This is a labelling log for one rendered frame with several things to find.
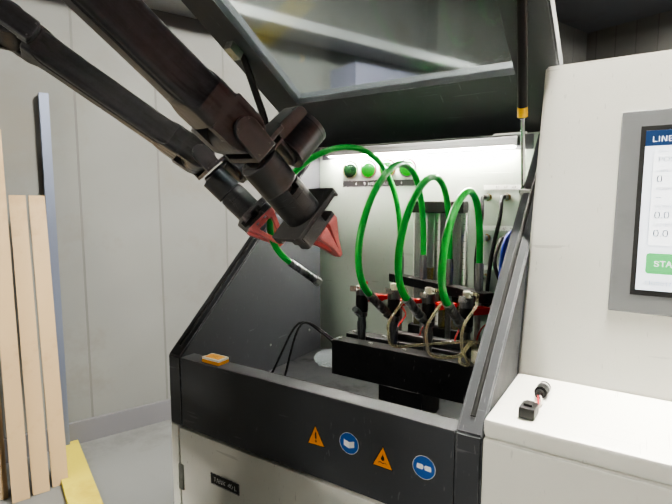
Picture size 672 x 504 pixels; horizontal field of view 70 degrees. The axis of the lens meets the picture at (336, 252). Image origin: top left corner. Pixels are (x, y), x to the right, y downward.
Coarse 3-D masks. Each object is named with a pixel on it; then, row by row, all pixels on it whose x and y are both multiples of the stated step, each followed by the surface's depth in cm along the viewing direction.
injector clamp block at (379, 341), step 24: (384, 336) 110; (336, 360) 108; (360, 360) 104; (384, 360) 101; (408, 360) 98; (432, 360) 95; (456, 360) 94; (384, 384) 102; (408, 384) 98; (432, 384) 95; (456, 384) 93; (432, 408) 102
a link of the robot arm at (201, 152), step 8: (200, 144) 96; (192, 152) 95; (200, 152) 95; (208, 152) 96; (200, 160) 95; (208, 160) 96; (216, 160) 97; (224, 160) 102; (208, 168) 96; (240, 168) 100; (200, 176) 101
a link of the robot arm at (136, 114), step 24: (0, 0) 79; (24, 24) 81; (24, 48) 83; (48, 48) 85; (48, 72) 87; (72, 72) 87; (96, 72) 89; (96, 96) 88; (120, 96) 90; (120, 120) 92; (144, 120) 92; (168, 120) 94; (168, 144) 93; (192, 144) 95; (192, 168) 98
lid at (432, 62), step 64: (192, 0) 105; (256, 0) 103; (320, 0) 98; (384, 0) 94; (448, 0) 90; (512, 0) 84; (256, 64) 119; (320, 64) 116; (384, 64) 110; (448, 64) 104; (512, 64) 99; (384, 128) 129; (448, 128) 122; (512, 128) 115
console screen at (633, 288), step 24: (624, 120) 84; (648, 120) 82; (624, 144) 83; (648, 144) 81; (624, 168) 83; (648, 168) 81; (624, 192) 82; (648, 192) 80; (624, 216) 82; (648, 216) 80; (624, 240) 81; (648, 240) 79; (624, 264) 81; (648, 264) 79; (624, 288) 80; (648, 288) 78; (648, 312) 78
